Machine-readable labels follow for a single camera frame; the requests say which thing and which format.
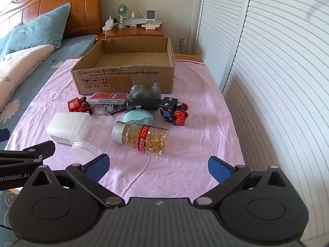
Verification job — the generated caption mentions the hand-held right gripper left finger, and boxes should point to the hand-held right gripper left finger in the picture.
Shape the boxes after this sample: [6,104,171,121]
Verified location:
[25,153,124,208]

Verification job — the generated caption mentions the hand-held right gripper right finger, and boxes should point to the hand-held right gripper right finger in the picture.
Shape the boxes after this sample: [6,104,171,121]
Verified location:
[193,156,293,208]

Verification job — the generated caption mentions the clear plastic jar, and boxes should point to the clear plastic jar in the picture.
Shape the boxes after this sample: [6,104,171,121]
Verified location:
[71,109,117,152]

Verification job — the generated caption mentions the capsule bottle silver cap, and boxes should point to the capsule bottle silver cap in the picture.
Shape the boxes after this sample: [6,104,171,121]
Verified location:
[112,121,170,155]

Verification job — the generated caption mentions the round teal case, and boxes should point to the round teal case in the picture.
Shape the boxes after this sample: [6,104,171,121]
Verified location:
[123,110,154,125]

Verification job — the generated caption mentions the blue toy train red wheels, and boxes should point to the blue toy train red wheels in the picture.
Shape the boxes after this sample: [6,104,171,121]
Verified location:
[159,97,189,127]

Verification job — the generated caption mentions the brown cardboard box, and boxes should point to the brown cardboard box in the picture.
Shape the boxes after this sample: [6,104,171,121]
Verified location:
[71,37,176,96]

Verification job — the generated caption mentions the clear correction tape dispenser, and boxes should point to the clear correction tape dispenser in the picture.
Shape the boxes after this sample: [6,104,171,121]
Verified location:
[91,102,126,115]

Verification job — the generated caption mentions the cream floral pillow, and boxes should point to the cream floral pillow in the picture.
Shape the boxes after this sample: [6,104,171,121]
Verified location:
[0,44,56,111]

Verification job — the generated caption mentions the red card case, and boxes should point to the red card case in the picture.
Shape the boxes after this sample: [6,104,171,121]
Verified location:
[87,92,128,105]

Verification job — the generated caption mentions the flat black box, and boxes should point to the flat black box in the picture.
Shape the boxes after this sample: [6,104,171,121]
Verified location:
[113,99,162,112]

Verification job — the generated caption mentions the blue floral bedsheet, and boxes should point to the blue floral bedsheet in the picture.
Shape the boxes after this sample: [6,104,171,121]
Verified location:
[0,34,98,247]

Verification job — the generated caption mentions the grey animal toy figure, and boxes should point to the grey animal toy figure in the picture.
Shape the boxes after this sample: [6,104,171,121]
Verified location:
[127,83,162,106]

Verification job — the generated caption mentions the white louvred closet door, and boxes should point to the white louvred closet door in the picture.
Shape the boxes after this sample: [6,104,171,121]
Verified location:
[218,0,329,247]
[193,0,254,88]

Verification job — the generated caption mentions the blue pillow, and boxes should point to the blue pillow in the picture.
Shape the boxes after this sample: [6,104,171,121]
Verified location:
[0,2,71,57]

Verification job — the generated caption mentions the wooden nightstand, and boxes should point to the wooden nightstand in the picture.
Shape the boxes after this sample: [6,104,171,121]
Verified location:
[96,22,165,42]

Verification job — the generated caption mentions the white power strip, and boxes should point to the white power strip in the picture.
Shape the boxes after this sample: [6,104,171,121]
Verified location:
[103,17,119,30]

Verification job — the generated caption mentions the wooden headboard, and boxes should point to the wooden headboard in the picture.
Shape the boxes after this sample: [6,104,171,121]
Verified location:
[0,0,106,40]

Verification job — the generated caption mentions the small green desk fan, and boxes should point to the small green desk fan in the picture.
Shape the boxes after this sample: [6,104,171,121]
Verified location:
[115,3,127,29]

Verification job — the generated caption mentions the white device on stand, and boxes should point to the white device on stand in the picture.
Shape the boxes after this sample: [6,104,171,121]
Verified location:
[145,9,156,25]

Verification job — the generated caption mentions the wooden bed rail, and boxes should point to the wooden bed rail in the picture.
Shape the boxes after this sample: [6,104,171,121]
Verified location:
[175,54,204,64]

